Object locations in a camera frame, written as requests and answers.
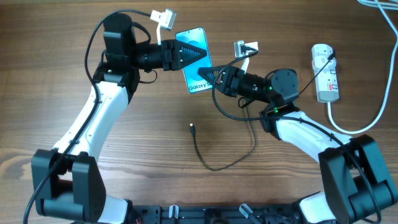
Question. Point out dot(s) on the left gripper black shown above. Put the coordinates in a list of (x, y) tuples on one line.
[(175, 63)]

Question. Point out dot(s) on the white power strip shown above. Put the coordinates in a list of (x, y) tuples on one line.
[(326, 81)]

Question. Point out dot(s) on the white USB charger plug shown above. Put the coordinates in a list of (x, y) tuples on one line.
[(321, 61)]

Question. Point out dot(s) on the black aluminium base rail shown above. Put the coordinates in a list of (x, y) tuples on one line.
[(174, 214)]

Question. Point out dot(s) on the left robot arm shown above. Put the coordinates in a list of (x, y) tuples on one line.
[(66, 179)]

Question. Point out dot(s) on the teal-screen Galaxy smartphone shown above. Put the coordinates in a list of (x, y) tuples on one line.
[(197, 38)]

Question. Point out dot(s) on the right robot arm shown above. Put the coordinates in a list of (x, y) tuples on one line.
[(356, 180)]

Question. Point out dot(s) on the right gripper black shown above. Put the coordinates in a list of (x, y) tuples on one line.
[(233, 76)]

